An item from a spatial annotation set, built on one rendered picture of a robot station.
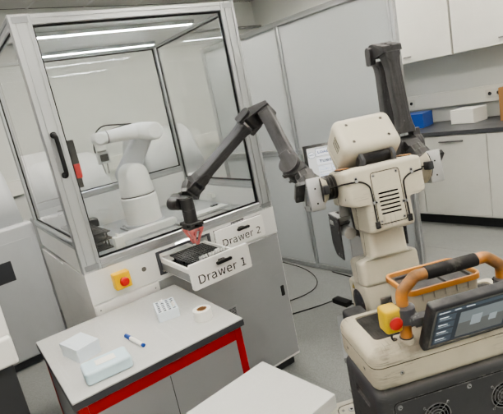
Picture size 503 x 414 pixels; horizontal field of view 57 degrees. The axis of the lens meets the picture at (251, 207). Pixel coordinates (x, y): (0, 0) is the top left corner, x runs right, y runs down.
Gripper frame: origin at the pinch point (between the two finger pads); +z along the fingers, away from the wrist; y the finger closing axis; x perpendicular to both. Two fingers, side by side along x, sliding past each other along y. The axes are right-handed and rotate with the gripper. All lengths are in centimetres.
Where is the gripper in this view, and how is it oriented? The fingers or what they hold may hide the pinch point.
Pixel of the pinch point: (196, 241)
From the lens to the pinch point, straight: 200.6
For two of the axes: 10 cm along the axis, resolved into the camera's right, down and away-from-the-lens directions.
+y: -5.7, -0.8, 8.2
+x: -8.0, 2.8, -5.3
